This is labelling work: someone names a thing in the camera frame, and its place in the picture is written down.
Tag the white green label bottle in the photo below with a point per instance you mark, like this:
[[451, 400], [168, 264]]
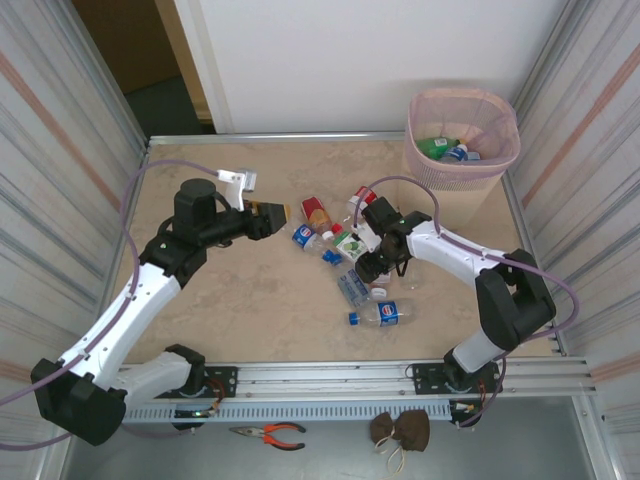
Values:
[[350, 247]]

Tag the small clear Pepsi bottle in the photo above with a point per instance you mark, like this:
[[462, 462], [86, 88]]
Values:
[[303, 235]]

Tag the red yellow label bottle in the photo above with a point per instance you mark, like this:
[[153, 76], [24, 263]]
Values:
[[315, 215]]

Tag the Pepsi bottle blue cap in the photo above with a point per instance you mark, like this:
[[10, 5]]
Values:
[[387, 312]]

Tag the red white label bottle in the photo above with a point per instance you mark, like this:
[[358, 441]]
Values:
[[360, 196]]

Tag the green bottle yellow cap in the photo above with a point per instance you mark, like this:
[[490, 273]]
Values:
[[430, 146]]

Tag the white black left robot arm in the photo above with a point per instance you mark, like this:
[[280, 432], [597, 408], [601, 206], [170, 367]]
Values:
[[115, 325]]

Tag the pink mesh waste bin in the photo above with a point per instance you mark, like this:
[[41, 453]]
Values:
[[450, 200]]

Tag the purple label bottle white cap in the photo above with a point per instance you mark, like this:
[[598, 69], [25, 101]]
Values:
[[379, 292]]

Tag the clear unlabelled bottle white cap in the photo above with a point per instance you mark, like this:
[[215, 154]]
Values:
[[412, 280]]

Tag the corrugated translucent side panel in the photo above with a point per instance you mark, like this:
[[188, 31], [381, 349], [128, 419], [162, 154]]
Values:
[[615, 225], [50, 150]]

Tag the brown wooden door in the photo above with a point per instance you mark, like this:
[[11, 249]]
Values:
[[130, 45]]

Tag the aluminium table frame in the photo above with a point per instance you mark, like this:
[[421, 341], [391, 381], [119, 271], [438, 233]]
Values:
[[325, 375]]

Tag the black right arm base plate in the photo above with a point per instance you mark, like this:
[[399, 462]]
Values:
[[430, 380]]

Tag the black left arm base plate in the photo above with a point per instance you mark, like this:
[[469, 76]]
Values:
[[225, 377]]

